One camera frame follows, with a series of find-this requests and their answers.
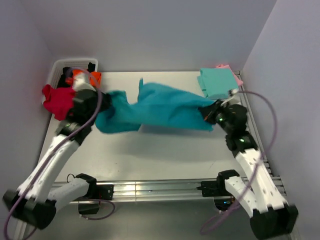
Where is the magenta t shirt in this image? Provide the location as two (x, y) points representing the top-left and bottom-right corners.
(42, 84), (76, 121)

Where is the aluminium table edge rail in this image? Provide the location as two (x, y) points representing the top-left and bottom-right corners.
(49, 177), (287, 205)

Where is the white plastic laundry basket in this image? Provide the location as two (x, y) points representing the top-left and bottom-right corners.
(41, 57), (100, 111)

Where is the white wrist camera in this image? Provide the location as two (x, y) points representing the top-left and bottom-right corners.
(221, 89), (241, 106)
(65, 73), (97, 92)

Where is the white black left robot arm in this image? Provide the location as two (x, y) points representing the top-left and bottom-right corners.
(2, 89), (112, 230)

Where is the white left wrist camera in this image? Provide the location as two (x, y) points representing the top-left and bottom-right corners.
(65, 73), (97, 92)

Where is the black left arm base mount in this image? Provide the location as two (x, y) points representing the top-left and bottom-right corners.
(76, 184), (114, 216)

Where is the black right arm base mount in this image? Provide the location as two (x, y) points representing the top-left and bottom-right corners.
(196, 180), (235, 211)

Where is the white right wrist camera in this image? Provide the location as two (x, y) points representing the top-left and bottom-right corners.
(221, 89), (241, 106)

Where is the folded pink t shirt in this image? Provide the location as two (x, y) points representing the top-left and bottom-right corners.
(216, 64), (244, 87)

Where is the folded mint t shirt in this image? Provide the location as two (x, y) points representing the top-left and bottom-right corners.
(197, 67), (243, 100)

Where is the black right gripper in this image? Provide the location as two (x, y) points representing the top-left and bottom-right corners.
(198, 99), (233, 134)

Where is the orange t shirt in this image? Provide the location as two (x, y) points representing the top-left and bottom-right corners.
(72, 69), (102, 87)

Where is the black t shirt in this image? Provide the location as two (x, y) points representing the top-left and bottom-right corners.
(56, 62), (96, 88)

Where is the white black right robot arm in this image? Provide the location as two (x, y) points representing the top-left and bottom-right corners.
(198, 100), (299, 240)

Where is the teal t shirt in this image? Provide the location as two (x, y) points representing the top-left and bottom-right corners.
(95, 80), (214, 134)

